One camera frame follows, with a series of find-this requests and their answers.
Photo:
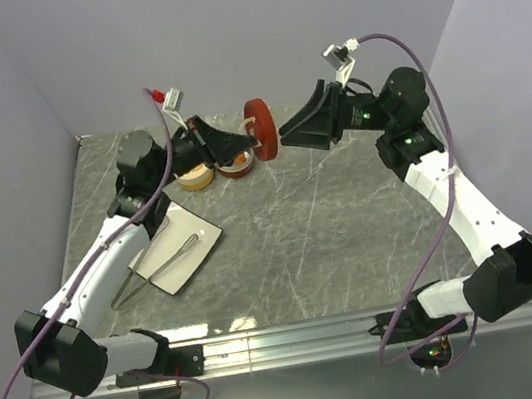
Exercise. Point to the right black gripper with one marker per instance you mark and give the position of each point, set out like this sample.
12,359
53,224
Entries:
316,133

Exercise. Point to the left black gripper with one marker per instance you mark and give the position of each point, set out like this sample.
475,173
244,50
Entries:
215,146

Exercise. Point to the orange fried food piece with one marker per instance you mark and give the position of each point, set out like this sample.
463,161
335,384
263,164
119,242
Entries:
240,160

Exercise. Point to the red round lid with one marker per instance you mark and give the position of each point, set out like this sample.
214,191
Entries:
258,122

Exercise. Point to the metal tongs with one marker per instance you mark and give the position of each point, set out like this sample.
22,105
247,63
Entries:
188,244

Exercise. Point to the cream round lid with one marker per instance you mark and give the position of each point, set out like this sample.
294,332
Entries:
198,173

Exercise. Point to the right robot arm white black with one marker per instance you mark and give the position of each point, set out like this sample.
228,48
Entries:
500,248

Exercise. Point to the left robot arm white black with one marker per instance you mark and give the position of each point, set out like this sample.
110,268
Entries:
57,344

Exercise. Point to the red steel lunch container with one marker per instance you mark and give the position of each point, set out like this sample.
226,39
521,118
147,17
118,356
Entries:
234,171

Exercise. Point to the yellow lunch container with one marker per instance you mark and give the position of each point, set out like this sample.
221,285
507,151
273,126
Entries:
196,186

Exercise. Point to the white square plate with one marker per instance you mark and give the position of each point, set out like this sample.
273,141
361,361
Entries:
179,224

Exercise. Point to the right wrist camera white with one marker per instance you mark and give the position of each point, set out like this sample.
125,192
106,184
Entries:
341,58

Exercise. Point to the aluminium rail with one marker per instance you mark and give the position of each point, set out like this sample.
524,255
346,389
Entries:
306,342

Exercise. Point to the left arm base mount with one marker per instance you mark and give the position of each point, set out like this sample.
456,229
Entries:
182,361

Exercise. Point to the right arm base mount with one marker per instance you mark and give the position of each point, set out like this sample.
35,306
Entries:
414,324

